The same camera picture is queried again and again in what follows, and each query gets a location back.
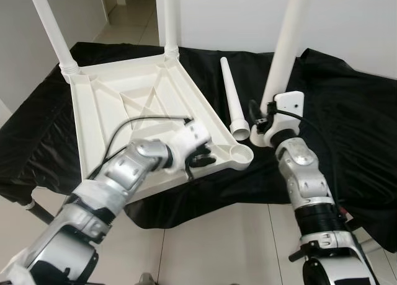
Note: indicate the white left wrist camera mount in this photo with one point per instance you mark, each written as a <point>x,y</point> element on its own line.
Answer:
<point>189,136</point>

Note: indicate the white plastic table leg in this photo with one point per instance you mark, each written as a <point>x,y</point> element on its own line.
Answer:
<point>232,99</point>
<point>167,18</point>
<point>53,34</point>
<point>285,43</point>

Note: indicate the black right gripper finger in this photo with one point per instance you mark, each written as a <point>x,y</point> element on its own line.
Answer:
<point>254,110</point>

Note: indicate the black metal table leg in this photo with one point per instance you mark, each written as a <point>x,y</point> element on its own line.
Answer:
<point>38,212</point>
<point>298,254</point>

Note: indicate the black table cloth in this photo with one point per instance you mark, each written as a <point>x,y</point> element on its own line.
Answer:
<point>347,142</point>

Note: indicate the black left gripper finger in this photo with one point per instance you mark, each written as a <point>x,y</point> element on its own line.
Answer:
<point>203,152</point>

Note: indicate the grey robot foot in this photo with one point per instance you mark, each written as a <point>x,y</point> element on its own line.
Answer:
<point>146,279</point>

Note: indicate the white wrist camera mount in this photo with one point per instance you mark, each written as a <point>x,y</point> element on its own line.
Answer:
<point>189,136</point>
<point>288,105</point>

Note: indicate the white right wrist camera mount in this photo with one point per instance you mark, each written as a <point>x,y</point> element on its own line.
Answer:
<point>288,105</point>

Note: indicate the white plastic table top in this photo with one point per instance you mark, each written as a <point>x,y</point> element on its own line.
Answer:
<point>142,93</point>

